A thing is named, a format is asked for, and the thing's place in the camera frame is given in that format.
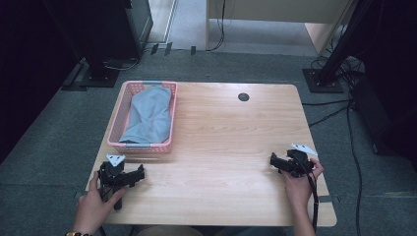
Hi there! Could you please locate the long black floor cable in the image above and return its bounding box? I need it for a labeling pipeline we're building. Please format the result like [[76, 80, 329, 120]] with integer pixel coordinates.
[[345, 101, 364, 236]]

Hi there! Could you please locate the hanging black cable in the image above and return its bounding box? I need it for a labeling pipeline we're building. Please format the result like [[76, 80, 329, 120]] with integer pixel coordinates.
[[208, 0, 228, 52]]

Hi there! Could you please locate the pink plastic basket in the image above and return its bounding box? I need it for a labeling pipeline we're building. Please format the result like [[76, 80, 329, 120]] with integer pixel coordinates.
[[106, 80, 178, 155]]

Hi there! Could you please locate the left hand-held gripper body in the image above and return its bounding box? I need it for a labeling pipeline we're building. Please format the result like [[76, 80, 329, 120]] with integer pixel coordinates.
[[97, 153, 130, 210]]

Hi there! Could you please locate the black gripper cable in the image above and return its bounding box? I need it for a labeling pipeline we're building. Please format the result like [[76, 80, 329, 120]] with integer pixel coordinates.
[[304, 161, 321, 233]]

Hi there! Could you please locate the dark curtain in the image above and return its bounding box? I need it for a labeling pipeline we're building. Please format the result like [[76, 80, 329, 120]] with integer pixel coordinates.
[[0, 0, 83, 163]]

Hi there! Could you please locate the beige wooden desk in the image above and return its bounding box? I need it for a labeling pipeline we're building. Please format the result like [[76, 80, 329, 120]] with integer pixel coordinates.
[[205, 0, 360, 56]]

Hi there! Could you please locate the person's right hand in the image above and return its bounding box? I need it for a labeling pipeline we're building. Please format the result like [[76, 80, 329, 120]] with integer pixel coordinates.
[[281, 157, 326, 209]]

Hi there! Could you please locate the black box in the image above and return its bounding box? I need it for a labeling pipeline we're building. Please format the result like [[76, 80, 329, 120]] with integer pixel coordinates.
[[349, 77, 417, 161]]

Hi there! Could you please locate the light blue cloth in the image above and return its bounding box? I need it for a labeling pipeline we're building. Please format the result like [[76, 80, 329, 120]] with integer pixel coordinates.
[[119, 85, 173, 146]]

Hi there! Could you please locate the black cabinet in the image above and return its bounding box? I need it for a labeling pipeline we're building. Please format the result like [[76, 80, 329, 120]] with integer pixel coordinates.
[[122, 0, 154, 60]]

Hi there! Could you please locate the forked black floor cable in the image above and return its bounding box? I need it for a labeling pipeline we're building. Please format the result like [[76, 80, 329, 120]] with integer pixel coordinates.
[[301, 97, 353, 129]]

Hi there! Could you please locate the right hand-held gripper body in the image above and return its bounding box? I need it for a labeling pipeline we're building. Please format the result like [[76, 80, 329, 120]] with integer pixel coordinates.
[[285, 143, 319, 179]]

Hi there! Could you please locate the slanted black stand with base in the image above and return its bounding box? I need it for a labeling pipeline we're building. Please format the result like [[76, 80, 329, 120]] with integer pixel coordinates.
[[301, 0, 375, 94]]

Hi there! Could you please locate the person's left hand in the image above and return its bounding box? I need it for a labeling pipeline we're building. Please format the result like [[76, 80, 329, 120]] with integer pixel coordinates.
[[74, 170, 127, 229]]

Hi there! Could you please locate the white floor cable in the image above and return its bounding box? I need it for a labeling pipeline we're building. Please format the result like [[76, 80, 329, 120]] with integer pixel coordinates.
[[103, 48, 147, 72]]

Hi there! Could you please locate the black stand with square base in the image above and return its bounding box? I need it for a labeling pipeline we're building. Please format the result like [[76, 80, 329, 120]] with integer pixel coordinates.
[[42, 0, 121, 89]]

